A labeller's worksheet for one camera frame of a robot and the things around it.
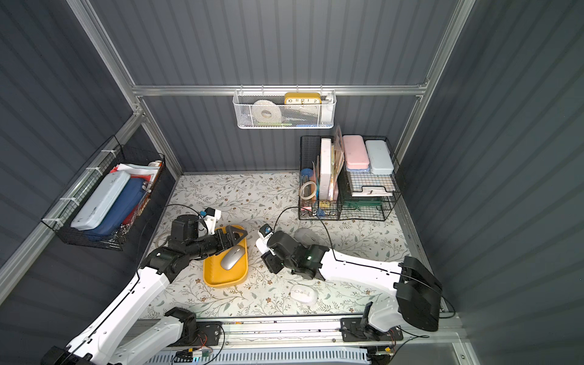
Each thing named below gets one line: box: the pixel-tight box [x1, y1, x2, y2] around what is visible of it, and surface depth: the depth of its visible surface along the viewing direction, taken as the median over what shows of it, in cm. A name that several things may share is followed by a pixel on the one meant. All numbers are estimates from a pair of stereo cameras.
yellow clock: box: [283, 92, 323, 105], surface depth 90 cm
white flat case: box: [70, 171, 131, 232], surface depth 67 cm
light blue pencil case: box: [365, 139, 395, 175], surface depth 96 cm
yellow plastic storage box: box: [203, 234, 249, 286], surface depth 88 cm
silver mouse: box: [220, 244, 245, 270], surface depth 91 cm
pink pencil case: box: [342, 134, 370, 170], surface depth 93 cm
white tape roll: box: [251, 98, 282, 124], surface depth 86 cm
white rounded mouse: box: [290, 284, 318, 305], surface depth 81 cm
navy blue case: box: [80, 177, 146, 235], surface depth 68 cm
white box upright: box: [319, 138, 332, 200], surface depth 93 cm
